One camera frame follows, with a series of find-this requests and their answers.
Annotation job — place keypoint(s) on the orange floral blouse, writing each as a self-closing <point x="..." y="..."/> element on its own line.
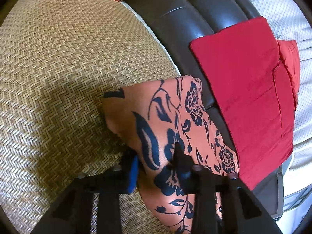
<point x="170" y="124"/>

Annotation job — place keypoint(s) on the woven bamboo mat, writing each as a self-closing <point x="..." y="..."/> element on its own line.
<point x="61" y="78"/>

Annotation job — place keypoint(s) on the red cloth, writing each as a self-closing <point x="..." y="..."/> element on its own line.
<point x="253" y="97"/>

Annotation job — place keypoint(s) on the brown leather sofa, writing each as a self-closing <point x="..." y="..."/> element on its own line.
<point x="190" y="17"/>

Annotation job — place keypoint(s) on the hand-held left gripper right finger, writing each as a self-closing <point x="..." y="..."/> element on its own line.
<point x="182" y="167"/>

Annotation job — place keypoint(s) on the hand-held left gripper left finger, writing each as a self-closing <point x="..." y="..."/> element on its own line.
<point x="131" y="175"/>

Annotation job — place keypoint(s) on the red pillow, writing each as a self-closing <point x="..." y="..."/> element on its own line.
<point x="290" y="63"/>

